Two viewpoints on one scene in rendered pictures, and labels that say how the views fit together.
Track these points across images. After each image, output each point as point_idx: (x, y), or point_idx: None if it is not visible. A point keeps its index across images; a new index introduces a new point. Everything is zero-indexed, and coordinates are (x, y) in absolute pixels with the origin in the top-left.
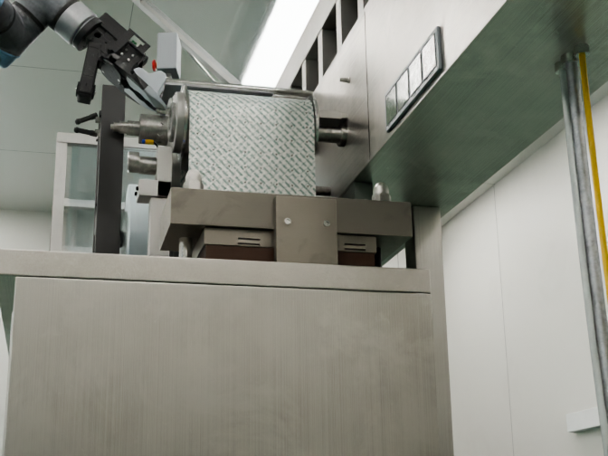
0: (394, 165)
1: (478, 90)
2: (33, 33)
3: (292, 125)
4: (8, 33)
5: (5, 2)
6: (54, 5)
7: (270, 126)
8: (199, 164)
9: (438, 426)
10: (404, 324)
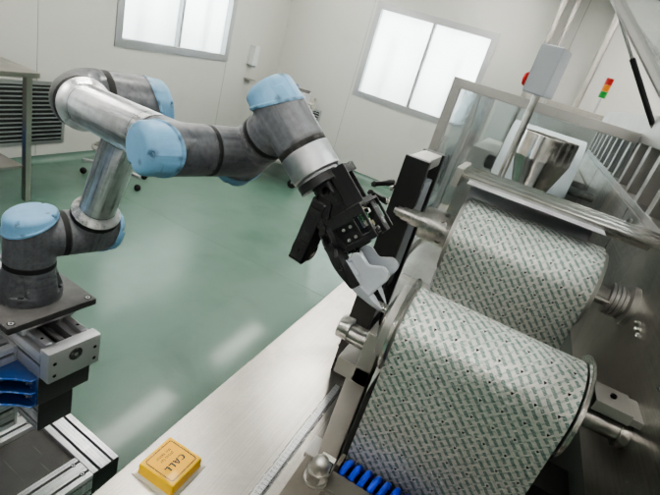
0: None
1: None
2: (262, 164)
3: (526, 422)
4: (219, 175)
5: (193, 158)
6: (277, 145)
7: (493, 410)
8: (380, 407)
9: None
10: None
